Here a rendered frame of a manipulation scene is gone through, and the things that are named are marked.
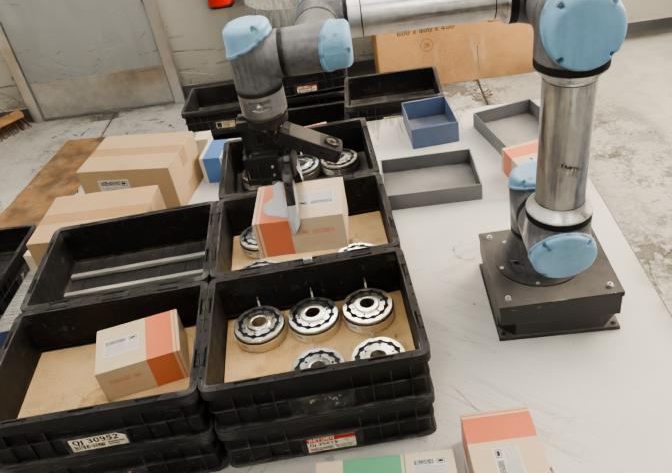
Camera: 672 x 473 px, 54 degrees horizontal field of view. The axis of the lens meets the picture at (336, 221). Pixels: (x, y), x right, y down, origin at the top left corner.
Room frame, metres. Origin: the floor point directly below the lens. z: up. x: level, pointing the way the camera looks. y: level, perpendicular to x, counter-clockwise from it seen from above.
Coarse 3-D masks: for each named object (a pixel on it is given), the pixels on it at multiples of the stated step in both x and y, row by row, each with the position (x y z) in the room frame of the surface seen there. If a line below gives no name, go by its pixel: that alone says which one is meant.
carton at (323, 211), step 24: (264, 192) 1.04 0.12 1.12; (312, 192) 1.01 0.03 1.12; (336, 192) 1.00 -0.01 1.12; (264, 216) 0.96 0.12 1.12; (312, 216) 0.94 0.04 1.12; (336, 216) 0.93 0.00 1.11; (264, 240) 0.94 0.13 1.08; (288, 240) 0.94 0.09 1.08; (312, 240) 0.93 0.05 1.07; (336, 240) 0.93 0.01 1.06
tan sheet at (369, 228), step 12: (348, 216) 1.33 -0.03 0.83; (360, 216) 1.32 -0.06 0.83; (372, 216) 1.31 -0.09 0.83; (348, 228) 1.28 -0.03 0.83; (360, 228) 1.27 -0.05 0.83; (372, 228) 1.26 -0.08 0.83; (360, 240) 1.22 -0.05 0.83; (372, 240) 1.22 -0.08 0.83; (384, 240) 1.21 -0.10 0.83; (240, 252) 1.26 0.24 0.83; (312, 252) 1.21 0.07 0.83; (324, 252) 1.20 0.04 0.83; (240, 264) 1.22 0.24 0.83
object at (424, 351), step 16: (352, 256) 1.05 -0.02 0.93; (368, 256) 1.04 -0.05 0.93; (400, 256) 1.02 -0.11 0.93; (256, 272) 1.05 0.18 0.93; (272, 272) 1.04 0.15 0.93; (208, 288) 1.03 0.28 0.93; (208, 304) 0.98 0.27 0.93; (416, 304) 0.87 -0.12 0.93; (208, 320) 0.93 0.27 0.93; (416, 320) 0.83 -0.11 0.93; (208, 336) 0.89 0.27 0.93; (208, 352) 0.85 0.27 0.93; (400, 352) 0.77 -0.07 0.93; (416, 352) 0.76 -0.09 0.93; (320, 368) 0.77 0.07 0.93; (336, 368) 0.76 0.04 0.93; (352, 368) 0.75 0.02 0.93; (368, 368) 0.75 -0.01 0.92; (384, 368) 0.75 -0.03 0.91; (400, 368) 0.75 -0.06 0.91; (224, 384) 0.77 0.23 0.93; (240, 384) 0.76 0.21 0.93; (256, 384) 0.76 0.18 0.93; (272, 384) 0.76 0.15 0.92; (288, 384) 0.76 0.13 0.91; (304, 384) 0.76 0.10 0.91; (208, 400) 0.76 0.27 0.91
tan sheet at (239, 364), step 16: (336, 304) 1.02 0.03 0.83; (400, 304) 0.99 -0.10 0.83; (400, 320) 0.94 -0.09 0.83; (288, 336) 0.96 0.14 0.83; (336, 336) 0.93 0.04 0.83; (352, 336) 0.92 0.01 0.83; (368, 336) 0.91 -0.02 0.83; (384, 336) 0.91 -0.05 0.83; (400, 336) 0.90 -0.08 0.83; (240, 352) 0.94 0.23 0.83; (272, 352) 0.92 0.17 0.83; (288, 352) 0.91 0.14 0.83; (304, 352) 0.90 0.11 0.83; (352, 352) 0.88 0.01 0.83; (240, 368) 0.89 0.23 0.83; (256, 368) 0.89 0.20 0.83; (272, 368) 0.88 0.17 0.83; (288, 368) 0.87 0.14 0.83
